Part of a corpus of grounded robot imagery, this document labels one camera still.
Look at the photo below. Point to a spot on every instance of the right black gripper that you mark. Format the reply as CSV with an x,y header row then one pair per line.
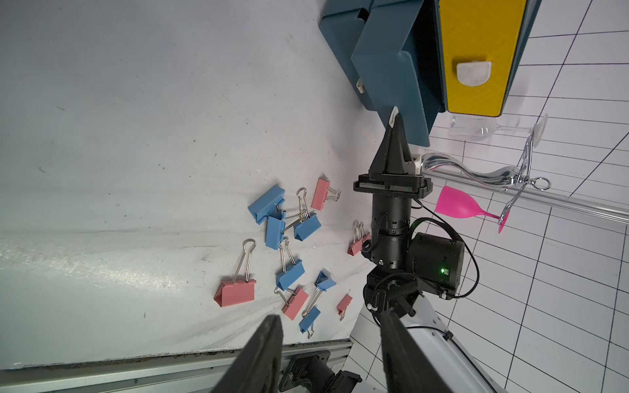
x,y
384,174

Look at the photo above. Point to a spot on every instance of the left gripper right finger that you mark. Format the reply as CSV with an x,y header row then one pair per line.
x,y
406,367

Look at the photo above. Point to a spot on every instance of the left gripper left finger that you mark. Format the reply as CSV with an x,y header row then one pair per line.
x,y
257,367

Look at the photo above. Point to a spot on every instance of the blue clip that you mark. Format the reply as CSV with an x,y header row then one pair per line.
x,y
308,223
307,324
276,228
322,283
292,268
266,204

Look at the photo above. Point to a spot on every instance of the yellow top drawer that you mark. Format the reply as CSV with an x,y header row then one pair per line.
x,y
479,39

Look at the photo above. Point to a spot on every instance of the teal drawer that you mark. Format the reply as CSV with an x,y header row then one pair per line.
x,y
397,59

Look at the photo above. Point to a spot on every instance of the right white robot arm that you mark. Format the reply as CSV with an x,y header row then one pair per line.
x,y
413,258

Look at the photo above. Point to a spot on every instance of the teal drawer cabinet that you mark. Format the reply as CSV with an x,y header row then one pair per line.
x,y
343,22

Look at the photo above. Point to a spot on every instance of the pink plastic wine glass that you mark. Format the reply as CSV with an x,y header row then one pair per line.
x,y
459,205

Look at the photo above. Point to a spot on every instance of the clear wine glass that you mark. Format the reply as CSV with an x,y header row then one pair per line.
x,y
478,128

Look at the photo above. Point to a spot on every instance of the pink clip right upper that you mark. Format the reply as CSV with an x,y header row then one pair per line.
x,y
362,233

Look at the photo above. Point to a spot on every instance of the pink clip top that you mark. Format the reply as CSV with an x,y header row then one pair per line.
x,y
323,193

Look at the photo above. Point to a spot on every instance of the pink clip lower centre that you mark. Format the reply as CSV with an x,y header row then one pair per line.
x,y
294,303

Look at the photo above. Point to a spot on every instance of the pink clip front left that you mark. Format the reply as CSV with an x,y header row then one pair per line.
x,y
241,288

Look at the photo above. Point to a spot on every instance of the pink clip right pair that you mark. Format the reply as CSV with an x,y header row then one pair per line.
x,y
355,246

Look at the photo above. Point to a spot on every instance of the pink clip far right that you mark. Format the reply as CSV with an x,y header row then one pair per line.
x,y
343,305

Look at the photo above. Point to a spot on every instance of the chrome glass rack stand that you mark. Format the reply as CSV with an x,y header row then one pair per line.
x,y
506,178

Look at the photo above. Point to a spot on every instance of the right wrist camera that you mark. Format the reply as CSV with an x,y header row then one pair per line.
x,y
417,161

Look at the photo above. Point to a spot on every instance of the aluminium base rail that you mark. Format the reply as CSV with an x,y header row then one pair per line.
x,y
308,368

